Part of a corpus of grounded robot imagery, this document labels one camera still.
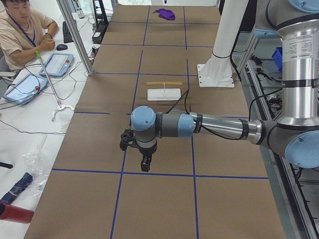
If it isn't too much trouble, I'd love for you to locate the reacher grabber tool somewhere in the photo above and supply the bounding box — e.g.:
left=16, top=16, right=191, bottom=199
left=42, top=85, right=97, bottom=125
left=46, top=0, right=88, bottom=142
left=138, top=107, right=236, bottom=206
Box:
left=35, top=50, right=75, bottom=122

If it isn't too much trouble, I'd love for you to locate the white wooden towel rack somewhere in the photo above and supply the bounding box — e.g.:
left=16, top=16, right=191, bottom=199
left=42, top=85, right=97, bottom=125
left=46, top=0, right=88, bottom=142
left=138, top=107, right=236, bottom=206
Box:
left=146, top=81, right=183, bottom=101

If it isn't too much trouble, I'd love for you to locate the folded dark blue umbrella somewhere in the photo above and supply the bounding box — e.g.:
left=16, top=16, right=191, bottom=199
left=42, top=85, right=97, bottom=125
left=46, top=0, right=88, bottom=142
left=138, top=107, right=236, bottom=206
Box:
left=0, top=172, right=33, bottom=204

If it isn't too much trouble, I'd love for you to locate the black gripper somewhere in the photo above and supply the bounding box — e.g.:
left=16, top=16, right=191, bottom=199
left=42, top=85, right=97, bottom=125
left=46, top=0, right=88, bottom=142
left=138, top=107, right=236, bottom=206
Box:
left=139, top=146, right=157, bottom=172

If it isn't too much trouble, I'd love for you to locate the blue teach pendant far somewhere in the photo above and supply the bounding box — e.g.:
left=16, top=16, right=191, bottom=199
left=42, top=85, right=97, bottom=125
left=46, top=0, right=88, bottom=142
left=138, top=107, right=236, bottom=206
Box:
left=44, top=53, right=74, bottom=77

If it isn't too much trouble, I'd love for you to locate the aluminium frame post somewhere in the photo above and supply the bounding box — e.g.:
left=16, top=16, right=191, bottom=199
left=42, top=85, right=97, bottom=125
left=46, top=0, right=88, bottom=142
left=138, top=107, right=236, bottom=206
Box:
left=57, top=0, right=93, bottom=76

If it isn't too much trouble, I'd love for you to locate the black keyboard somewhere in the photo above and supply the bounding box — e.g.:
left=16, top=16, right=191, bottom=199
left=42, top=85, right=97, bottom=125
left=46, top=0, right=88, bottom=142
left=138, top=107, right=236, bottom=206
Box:
left=62, top=21, right=73, bottom=43

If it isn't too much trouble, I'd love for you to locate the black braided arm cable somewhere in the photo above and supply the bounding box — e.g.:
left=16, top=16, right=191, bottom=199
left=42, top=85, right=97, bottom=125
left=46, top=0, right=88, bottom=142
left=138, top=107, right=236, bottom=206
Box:
left=166, top=87, right=244, bottom=140

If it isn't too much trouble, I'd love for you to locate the blue teach pendant near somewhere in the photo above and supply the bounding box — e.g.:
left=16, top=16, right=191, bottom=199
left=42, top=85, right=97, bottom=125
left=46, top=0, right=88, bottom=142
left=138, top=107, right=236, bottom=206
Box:
left=3, top=74, right=48, bottom=106

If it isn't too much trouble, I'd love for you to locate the clear plastic bag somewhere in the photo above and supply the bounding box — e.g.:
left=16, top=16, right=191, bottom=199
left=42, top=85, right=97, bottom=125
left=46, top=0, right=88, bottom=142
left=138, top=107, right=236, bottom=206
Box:
left=22, top=134, right=50, bottom=198

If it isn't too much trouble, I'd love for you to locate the seated man beige shirt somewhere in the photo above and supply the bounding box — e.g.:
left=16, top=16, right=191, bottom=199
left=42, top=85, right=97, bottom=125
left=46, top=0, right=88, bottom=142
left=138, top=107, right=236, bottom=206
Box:
left=0, top=0, right=58, bottom=72

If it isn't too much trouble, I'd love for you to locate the blue teach pendant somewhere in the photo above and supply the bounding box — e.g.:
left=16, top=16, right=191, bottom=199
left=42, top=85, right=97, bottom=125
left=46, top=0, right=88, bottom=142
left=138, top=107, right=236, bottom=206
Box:
left=3, top=74, right=48, bottom=106
left=44, top=53, right=74, bottom=77

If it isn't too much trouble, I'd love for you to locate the blue storage bin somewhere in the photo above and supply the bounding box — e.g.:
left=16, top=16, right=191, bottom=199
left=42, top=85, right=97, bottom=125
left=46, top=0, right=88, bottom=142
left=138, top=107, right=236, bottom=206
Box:
left=272, top=47, right=283, bottom=72

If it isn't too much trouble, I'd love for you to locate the red cylinder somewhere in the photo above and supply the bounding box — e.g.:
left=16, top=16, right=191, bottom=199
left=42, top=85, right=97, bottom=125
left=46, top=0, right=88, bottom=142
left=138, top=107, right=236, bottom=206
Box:
left=0, top=203, right=34, bottom=224

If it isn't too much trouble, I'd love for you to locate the black computer mouse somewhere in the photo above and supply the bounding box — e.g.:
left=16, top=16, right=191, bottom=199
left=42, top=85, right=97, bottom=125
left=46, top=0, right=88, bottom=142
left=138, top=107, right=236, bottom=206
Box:
left=56, top=44, right=68, bottom=51

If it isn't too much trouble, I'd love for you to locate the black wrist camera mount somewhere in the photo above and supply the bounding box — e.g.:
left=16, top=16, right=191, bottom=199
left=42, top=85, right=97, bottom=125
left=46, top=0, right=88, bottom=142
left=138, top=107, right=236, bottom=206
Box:
left=120, top=129, right=138, bottom=151

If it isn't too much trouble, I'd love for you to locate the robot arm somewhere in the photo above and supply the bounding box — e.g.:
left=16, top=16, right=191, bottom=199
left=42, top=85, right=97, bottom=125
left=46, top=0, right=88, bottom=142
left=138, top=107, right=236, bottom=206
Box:
left=120, top=0, right=319, bottom=172

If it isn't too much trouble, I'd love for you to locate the purple towel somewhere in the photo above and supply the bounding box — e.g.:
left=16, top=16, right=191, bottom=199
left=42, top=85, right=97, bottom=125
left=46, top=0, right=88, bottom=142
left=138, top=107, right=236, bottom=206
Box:
left=153, top=8, right=176, bottom=21

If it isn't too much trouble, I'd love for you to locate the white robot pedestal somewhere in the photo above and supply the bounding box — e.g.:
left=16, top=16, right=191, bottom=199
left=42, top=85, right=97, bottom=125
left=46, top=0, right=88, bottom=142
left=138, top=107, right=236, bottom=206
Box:
left=197, top=0, right=249, bottom=88

